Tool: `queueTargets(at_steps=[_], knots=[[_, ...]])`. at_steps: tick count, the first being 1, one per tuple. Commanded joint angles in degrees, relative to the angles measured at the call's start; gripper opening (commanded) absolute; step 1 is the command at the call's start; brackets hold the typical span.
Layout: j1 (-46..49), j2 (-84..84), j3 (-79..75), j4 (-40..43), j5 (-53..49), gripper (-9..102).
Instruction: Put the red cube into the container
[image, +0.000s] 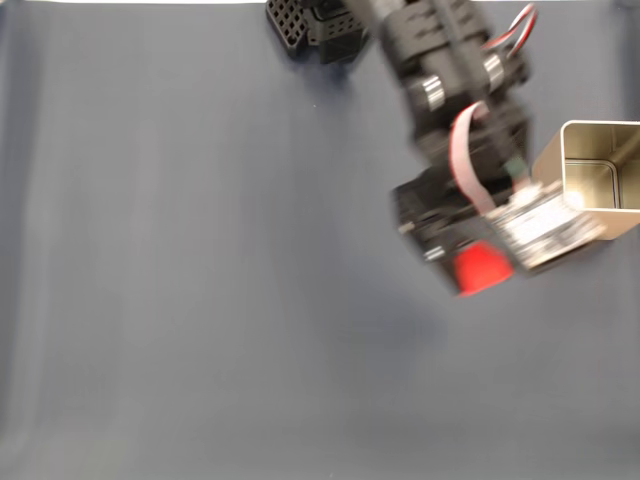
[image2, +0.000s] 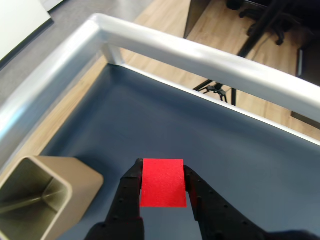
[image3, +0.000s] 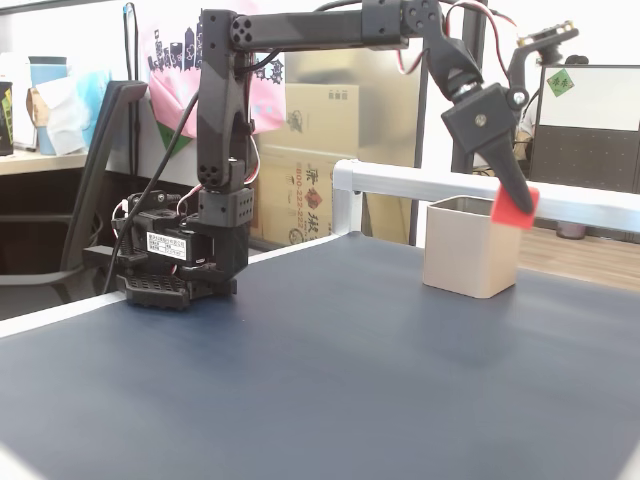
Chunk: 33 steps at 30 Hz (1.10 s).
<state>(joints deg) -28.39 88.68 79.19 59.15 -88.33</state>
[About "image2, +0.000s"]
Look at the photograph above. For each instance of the red cube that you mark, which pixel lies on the red cube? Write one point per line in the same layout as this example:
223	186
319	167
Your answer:
163	183

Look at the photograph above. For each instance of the aluminium table rail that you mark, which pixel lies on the aluminium table rail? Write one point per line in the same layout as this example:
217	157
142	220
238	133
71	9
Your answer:
175	42

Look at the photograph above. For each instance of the beige square container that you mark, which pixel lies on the beige square container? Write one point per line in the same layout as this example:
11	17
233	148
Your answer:
80	185

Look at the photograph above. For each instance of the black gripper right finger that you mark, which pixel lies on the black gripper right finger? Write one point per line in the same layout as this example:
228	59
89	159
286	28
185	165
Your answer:
215	215

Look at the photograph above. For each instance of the dark desk side panel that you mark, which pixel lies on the dark desk side panel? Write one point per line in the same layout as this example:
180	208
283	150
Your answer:
196	17

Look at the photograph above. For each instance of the black swivel chair base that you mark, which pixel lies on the black swivel chair base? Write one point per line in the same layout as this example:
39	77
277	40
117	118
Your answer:
277	22

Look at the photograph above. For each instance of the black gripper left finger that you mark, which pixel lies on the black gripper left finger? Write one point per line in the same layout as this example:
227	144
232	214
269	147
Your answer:
125	205

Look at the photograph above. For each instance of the black tripod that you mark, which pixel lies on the black tripod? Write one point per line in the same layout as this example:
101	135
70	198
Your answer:
217	88

